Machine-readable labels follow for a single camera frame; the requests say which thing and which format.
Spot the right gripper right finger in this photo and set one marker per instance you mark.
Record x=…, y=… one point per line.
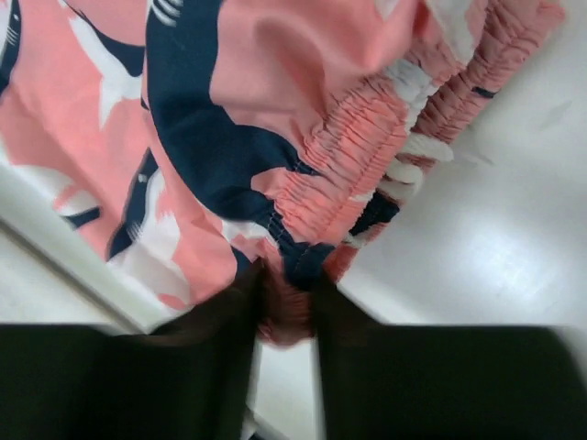
x=392, y=381

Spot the pink shark print shorts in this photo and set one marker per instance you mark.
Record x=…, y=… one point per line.
x=182, y=140

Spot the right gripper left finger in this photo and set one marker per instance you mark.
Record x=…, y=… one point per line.
x=188, y=379

